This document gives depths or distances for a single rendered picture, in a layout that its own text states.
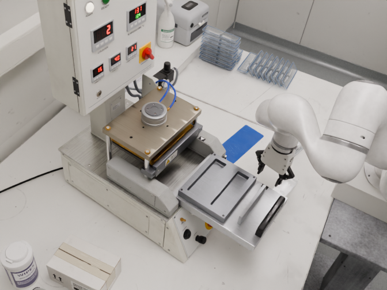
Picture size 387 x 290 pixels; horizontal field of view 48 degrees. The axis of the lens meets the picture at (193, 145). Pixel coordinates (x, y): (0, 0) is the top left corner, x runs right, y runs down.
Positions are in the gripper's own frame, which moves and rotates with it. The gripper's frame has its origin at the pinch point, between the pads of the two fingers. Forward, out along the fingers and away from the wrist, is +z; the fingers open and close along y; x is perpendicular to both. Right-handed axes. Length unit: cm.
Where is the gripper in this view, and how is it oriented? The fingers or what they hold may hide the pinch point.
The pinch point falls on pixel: (269, 175)
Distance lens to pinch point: 157.8
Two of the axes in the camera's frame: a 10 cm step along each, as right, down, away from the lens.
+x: -6.5, 4.5, -6.1
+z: -1.6, 7.0, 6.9
